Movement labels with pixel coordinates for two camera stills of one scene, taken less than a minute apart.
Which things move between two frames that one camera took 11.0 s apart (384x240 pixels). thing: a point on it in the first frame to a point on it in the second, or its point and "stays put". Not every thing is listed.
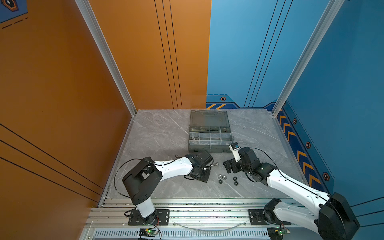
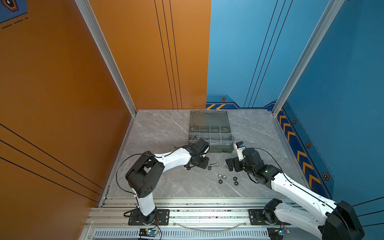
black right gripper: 232,163 stays put
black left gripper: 205,179 to 206,162
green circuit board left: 148,232 stays put
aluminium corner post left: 87,10 stays put
